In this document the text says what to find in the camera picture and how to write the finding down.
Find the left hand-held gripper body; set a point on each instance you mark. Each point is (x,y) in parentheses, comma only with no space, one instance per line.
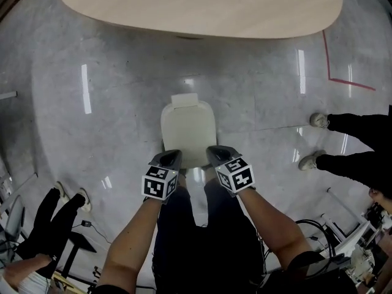
(154,184)

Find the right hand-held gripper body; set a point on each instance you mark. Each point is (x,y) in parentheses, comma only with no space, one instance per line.
(237,176)

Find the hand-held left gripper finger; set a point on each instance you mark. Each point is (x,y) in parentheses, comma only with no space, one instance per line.
(174,160)
(164,159)

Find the white lidded trash bin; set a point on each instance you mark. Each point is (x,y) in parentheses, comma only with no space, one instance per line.
(188,130)

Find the person's right forearm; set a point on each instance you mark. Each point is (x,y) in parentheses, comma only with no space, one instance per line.
(269,225)

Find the person's left forearm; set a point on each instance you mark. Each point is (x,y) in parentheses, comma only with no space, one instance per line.
(131,240)

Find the person's legs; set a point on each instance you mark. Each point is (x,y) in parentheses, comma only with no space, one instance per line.
(183,240)

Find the black metal stand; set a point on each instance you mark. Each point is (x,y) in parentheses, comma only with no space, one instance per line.
(81,243)

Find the person's torso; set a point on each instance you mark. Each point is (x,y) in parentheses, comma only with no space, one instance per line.
(306,263)

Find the red floor tape line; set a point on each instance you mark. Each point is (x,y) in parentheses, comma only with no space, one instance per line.
(328,63)

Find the round wooden table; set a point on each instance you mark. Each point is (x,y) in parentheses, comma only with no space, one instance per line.
(199,5)

